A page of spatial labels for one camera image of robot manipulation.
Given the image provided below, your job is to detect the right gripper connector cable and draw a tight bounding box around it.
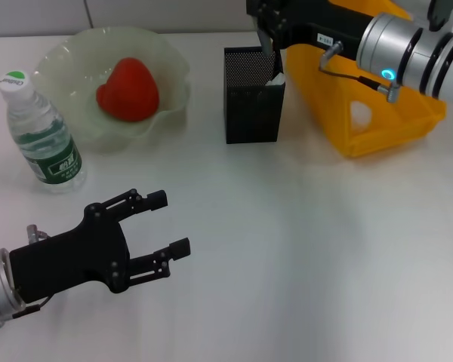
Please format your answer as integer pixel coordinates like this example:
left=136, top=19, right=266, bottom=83
left=316, top=39, right=402, bottom=103

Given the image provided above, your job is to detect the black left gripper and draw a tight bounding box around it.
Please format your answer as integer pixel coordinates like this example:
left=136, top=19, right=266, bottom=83
left=9, top=188, right=192, bottom=305

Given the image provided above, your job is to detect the gripper connector cable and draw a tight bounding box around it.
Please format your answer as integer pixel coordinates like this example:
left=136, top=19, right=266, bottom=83
left=11, top=222, right=56, bottom=321
left=316, top=39, right=402, bottom=103

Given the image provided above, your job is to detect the left gripper connector cable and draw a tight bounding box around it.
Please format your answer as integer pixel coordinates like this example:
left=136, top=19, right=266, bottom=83
left=11, top=222, right=56, bottom=321

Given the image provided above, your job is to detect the green pen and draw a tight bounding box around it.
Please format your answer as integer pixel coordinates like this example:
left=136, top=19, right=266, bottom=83
left=264, top=72, right=286, bottom=87

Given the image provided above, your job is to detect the yellow plastic bin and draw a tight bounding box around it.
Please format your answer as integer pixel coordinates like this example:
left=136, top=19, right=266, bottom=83
left=285, top=0, right=448, bottom=159

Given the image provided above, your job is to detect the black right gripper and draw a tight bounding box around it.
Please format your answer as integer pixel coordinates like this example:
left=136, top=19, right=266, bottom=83
left=247, top=0, right=377, bottom=60

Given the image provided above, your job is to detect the black mesh pen holder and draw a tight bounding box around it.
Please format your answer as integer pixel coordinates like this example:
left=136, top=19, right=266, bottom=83
left=223, top=45, right=287, bottom=145

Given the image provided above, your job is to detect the white paper ball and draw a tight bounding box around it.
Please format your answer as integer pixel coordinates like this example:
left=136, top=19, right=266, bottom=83
left=350, top=100, right=374, bottom=133

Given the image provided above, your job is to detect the red orange fruit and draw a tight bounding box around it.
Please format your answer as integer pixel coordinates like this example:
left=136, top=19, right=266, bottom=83
left=95, top=57, right=161, bottom=122

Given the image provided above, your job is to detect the clear green-label water bottle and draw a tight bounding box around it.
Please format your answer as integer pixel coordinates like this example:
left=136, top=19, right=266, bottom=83
left=0, top=69, right=88, bottom=195

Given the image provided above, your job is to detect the pale green wavy fruit plate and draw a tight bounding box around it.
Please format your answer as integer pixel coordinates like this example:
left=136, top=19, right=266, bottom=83
left=29, top=25, right=192, bottom=154

